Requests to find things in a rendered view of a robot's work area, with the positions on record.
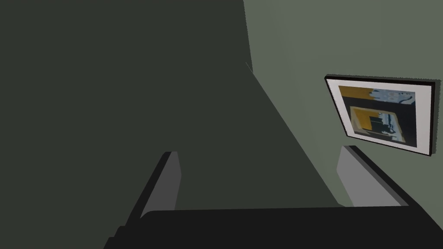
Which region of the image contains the black framed abstract picture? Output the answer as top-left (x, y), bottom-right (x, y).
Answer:
top-left (324, 74), bottom-right (437, 157)

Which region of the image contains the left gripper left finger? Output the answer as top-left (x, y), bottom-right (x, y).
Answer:
top-left (124, 151), bottom-right (182, 227)

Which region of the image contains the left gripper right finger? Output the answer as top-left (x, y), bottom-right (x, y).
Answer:
top-left (336, 145), bottom-right (427, 208)

